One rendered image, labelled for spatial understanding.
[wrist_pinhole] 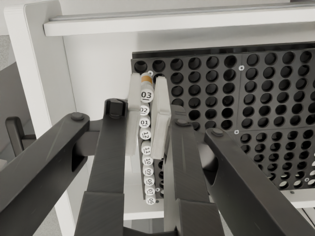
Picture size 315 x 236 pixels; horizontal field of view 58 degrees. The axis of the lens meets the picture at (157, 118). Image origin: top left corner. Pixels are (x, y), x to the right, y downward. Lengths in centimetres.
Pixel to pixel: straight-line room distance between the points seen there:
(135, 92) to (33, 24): 14
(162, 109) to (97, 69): 21
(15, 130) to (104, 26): 14
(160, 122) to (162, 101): 2
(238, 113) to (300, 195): 17
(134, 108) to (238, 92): 18
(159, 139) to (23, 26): 16
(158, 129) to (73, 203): 22
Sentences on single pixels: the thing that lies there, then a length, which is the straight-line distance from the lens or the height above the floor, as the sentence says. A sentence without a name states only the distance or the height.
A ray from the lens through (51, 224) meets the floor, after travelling 175.
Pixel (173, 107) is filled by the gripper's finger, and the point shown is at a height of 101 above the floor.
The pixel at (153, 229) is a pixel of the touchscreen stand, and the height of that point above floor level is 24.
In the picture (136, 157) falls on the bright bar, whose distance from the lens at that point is 39.
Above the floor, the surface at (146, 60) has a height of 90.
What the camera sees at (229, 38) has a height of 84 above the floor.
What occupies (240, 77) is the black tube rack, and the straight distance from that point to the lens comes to 31.
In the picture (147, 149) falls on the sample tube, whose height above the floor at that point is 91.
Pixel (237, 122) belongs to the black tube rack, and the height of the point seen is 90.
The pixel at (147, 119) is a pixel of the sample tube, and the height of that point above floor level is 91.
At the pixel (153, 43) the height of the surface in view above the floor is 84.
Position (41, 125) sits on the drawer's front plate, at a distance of 30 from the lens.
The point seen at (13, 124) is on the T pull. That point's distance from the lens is 33.
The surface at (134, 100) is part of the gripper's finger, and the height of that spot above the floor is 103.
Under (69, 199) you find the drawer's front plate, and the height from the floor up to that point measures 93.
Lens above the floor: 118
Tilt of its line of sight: 65 degrees down
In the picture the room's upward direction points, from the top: 175 degrees clockwise
